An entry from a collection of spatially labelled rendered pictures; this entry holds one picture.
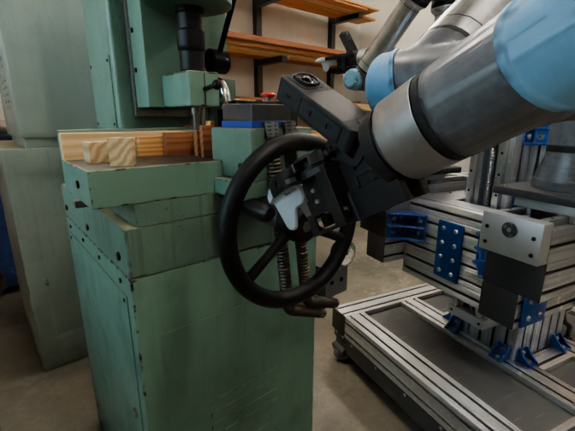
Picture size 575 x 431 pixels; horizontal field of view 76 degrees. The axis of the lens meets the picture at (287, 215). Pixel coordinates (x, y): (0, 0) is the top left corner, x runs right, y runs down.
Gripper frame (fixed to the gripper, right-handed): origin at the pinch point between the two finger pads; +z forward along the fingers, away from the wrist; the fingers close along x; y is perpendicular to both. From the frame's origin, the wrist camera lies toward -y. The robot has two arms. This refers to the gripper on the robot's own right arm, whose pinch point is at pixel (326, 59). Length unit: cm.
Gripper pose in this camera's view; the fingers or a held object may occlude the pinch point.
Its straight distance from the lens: 182.4
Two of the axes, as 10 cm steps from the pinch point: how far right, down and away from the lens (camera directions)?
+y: 1.1, 9.4, 3.4
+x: 7.6, -2.9, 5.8
